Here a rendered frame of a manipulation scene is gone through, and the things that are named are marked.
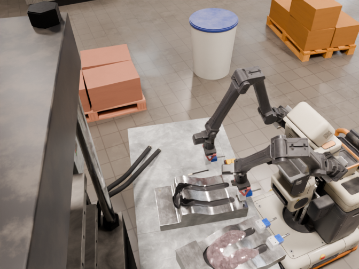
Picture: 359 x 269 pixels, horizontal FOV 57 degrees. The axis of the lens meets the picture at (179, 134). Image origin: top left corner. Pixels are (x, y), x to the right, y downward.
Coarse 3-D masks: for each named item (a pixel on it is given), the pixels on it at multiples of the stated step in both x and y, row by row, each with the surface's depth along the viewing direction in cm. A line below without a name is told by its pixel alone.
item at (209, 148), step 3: (204, 144) 199; (207, 144) 193; (210, 144) 192; (213, 144) 194; (204, 147) 197; (207, 147) 195; (210, 147) 194; (213, 147) 196; (207, 150) 196; (210, 150) 196; (213, 150) 196; (207, 153) 194; (210, 153) 194
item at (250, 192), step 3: (237, 189) 185; (246, 189) 186; (255, 189) 186; (258, 189) 186; (237, 192) 187; (243, 192) 183; (249, 192) 184; (252, 192) 184; (240, 195) 183; (246, 195) 184; (249, 195) 185; (252, 195) 185; (240, 198) 184; (243, 198) 185
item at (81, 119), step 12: (84, 120) 135; (84, 132) 138; (84, 144) 142; (84, 156) 148; (96, 156) 151; (96, 168) 154; (96, 180) 160; (96, 192) 167; (108, 204) 175; (108, 216) 182; (108, 228) 188
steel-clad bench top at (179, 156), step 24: (192, 120) 251; (144, 144) 235; (168, 144) 234; (192, 144) 233; (216, 144) 233; (168, 168) 218; (192, 168) 218; (216, 168) 217; (144, 192) 205; (144, 216) 193; (144, 240) 182; (168, 240) 181; (192, 240) 181; (144, 264) 172; (168, 264) 172
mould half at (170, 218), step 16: (224, 176) 201; (160, 192) 197; (192, 192) 189; (208, 192) 193; (224, 192) 193; (160, 208) 189; (176, 208) 189; (192, 208) 180; (208, 208) 185; (224, 208) 185; (240, 208) 184; (160, 224) 182; (176, 224) 183; (192, 224) 186
